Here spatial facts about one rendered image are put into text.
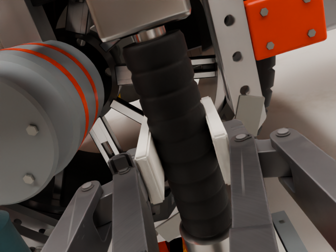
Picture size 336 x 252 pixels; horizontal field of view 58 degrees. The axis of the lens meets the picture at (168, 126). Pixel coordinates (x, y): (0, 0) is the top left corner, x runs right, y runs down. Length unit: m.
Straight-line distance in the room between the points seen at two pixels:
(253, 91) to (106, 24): 0.28
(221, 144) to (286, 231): 1.07
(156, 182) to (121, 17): 0.09
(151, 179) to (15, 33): 0.31
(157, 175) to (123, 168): 0.02
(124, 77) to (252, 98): 0.21
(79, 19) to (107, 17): 0.34
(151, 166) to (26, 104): 0.14
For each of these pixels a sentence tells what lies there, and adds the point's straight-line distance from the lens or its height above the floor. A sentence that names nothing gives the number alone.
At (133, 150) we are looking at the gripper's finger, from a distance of 0.19.
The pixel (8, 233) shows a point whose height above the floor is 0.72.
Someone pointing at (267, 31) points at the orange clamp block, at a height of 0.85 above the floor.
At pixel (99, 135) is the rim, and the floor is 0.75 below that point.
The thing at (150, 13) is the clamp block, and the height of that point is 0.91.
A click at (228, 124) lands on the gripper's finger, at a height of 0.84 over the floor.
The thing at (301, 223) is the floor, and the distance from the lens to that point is 1.36.
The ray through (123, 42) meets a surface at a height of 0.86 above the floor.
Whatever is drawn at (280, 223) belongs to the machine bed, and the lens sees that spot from 1.24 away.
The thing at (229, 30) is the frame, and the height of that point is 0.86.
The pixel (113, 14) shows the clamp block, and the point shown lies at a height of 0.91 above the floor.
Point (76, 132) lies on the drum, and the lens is 0.32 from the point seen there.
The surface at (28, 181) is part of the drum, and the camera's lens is 0.30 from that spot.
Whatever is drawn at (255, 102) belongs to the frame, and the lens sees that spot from 0.41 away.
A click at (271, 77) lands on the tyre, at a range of 0.50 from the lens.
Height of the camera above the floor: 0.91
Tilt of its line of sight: 20 degrees down
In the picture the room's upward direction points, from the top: 18 degrees counter-clockwise
